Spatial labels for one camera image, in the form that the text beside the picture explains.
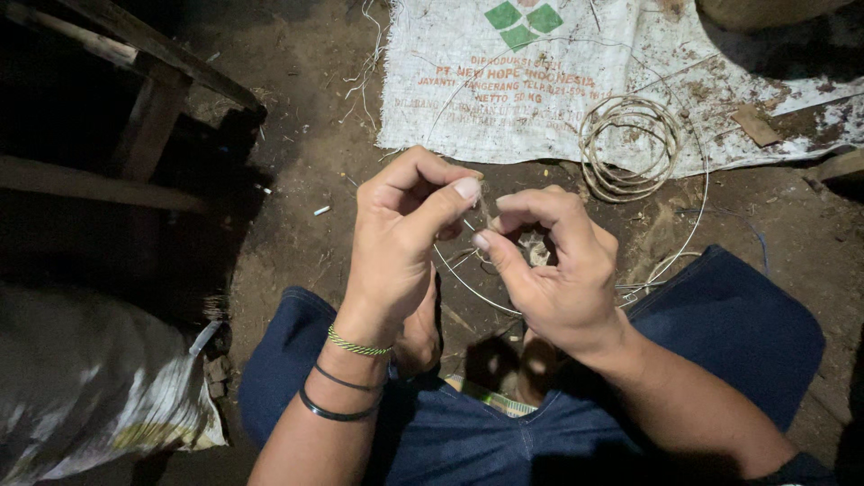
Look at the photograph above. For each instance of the thick black wrist band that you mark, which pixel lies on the thick black wrist band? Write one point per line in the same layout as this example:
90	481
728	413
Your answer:
334	414

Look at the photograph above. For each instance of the thin black wrist band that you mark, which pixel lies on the thin black wrist band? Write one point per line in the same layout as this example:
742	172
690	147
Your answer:
347	384

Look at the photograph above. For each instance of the brown wooden plank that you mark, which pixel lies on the brown wooden plank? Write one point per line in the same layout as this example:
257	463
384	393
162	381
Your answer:
840	165

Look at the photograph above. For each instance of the green striped cloth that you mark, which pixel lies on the green striped cloth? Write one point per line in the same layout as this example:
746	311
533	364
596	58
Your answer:
489	398

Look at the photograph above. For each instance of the pale fibre strand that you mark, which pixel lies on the pale fibre strand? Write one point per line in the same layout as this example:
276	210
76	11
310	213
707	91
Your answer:
536	251

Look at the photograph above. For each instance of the person's right foot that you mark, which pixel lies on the person's right foot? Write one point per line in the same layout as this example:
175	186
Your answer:
533	368

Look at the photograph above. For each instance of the dark wooden bench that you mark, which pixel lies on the dark wooden bench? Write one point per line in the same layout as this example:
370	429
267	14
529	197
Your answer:
148	128

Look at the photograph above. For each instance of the person's right hand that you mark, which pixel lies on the person's right hand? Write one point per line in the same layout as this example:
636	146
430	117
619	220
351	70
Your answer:
574	290

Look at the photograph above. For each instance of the person's left hand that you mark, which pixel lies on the person's left hand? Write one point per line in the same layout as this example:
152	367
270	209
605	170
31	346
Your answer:
388	256

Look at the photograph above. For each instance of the flat brown wood scrap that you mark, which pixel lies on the flat brown wood scrap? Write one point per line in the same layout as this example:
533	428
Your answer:
756	125

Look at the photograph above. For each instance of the white printed woven sack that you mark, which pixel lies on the white printed woven sack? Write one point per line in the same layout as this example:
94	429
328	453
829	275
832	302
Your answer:
540	115

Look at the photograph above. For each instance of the tan sack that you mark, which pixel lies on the tan sack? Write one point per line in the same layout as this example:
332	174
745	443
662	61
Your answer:
763	12

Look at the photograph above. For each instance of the white frayed thread bundle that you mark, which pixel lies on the white frayed thread bundle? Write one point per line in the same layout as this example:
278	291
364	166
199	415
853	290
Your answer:
368	67

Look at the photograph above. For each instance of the filled grey plastic sack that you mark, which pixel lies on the filled grey plastic sack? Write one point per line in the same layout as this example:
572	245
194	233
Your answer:
88	391

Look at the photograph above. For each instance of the tan rattan coil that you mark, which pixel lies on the tan rattan coil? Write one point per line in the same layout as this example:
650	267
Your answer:
588	148

